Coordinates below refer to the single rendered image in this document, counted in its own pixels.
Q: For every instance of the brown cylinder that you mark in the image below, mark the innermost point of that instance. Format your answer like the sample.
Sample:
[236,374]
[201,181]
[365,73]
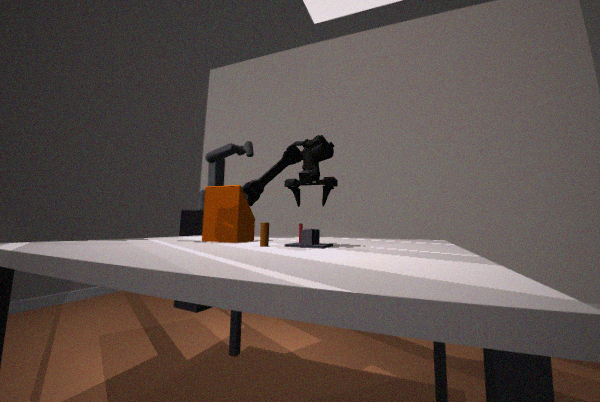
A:
[264,235]

